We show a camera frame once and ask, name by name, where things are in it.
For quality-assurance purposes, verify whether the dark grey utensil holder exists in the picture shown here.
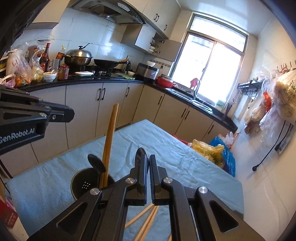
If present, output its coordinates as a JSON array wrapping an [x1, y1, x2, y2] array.
[[70, 168, 101, 200]]

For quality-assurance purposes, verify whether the steel spoon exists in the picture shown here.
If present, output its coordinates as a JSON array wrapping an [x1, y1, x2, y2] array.
[[87, 154, 106, 174]]

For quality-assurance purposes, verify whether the red plastic bag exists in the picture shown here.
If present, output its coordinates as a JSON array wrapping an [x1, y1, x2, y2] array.
[[173, 135, 192, 147]]

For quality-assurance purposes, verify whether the yellow plastic bag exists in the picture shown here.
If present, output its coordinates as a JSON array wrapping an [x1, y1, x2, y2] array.
[[191, 139, 225, 168]]

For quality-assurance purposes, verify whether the red lid jar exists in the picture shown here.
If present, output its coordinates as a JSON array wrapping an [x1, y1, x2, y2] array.
[[58, 65, 69, 80]]

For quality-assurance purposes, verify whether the hanging white plastic bag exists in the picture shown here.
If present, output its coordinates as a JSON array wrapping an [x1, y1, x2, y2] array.
[[259, 70, 295, 147]]

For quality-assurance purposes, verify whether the steel pot with lid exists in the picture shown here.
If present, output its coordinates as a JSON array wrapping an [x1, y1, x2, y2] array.
[[64, 43, 93, 66]]

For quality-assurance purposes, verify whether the wooden chopstick lone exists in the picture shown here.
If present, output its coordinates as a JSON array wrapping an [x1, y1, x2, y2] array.
[[102, 104, 120, 188]]

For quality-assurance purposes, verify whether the red basin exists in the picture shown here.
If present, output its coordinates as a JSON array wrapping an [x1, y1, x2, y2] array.
[[157, 76, 174, 88]]

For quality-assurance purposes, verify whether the window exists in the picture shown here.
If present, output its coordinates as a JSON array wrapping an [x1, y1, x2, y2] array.
[[171, 14, 248, 107]]

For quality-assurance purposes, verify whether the blue towel table cloth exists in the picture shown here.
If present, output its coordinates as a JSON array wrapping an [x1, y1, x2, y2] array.
[[8, 120, 244, 235]]

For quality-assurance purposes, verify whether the kitchen faucet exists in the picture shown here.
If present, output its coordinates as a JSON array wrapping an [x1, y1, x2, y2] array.
[[190, 78, 201, 98]]

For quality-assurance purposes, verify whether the white bowl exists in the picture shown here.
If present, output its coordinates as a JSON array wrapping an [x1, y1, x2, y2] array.
[[43, 72, 57, 82]]

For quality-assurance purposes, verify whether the range hood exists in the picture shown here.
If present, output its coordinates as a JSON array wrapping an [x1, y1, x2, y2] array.
[[68, 0, 145, 25]]

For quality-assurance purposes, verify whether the dark sauce bottle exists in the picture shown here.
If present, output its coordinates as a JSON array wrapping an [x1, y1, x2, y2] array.
[[40, 43, 50, 72]]

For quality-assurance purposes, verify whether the black power cable plug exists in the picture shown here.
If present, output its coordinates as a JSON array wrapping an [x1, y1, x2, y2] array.
[[252, 120, 293, 172]]

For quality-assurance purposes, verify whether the black wok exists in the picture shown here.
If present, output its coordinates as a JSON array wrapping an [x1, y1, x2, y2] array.
[[93, 59, 130, 69]]

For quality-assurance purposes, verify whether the blue plastic bag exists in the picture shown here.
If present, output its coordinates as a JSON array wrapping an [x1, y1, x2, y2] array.
[[209, 137, 236, 177]]

